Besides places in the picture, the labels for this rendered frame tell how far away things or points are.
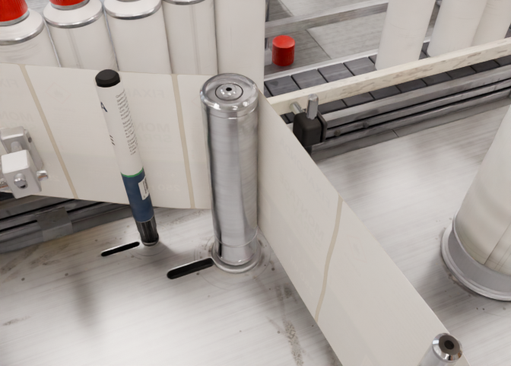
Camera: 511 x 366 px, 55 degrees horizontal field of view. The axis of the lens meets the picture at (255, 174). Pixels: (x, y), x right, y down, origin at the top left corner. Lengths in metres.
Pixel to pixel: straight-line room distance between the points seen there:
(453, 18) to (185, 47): 0.34
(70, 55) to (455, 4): 0.44
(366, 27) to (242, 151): 0.56
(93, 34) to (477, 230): 0.36
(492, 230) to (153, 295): 0.28
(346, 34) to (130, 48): 0.44
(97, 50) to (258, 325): 0.28
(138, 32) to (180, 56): 0.06
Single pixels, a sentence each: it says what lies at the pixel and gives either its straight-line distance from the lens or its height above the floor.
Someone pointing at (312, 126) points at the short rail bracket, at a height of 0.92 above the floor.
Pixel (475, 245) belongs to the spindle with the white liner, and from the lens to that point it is 0.44.
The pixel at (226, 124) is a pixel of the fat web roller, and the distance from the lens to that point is 0.31.
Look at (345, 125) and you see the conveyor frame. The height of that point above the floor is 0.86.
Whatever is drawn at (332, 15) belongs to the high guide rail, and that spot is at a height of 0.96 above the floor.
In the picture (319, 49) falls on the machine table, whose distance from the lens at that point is 0.80.
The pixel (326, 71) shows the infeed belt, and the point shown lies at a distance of 0.66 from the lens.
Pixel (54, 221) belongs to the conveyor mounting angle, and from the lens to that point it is 0.57.
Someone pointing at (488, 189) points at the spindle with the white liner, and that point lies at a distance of 0.41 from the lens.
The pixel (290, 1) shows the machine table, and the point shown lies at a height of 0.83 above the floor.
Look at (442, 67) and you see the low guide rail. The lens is 0.66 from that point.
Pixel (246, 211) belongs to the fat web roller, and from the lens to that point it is 0.38.
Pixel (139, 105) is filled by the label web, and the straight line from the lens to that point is 0.37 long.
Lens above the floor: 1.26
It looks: 47 degrees down
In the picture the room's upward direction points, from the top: straight up
